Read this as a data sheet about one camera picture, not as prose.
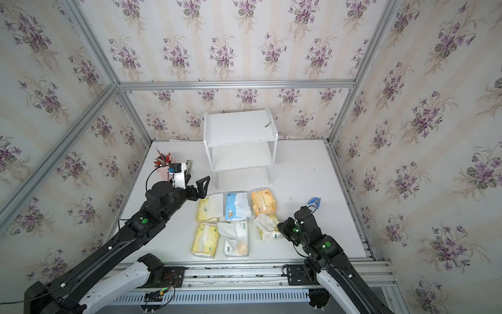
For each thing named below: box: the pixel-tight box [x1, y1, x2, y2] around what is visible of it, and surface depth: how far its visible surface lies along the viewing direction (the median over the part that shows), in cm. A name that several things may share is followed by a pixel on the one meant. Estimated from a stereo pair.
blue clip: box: [307, 196, 321, 210], surface depth 95 cm
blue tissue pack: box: [224, 191, 252, 221], surface depth 88 cm
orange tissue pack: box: [251, 187, 277, 216], surface depth 92 cm
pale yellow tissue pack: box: [195, 192, 224, 222], surface depth 90 cm
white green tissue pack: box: [217, 219, 250, 258], surface depth 80 cm
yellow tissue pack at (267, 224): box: [253, 213, 284, 243], surface depth 78 cm
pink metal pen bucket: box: [156, 164, 170, 182], surface depth 95 cm
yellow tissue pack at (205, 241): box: [190, 223, 220, 259], surface depth 80 cm
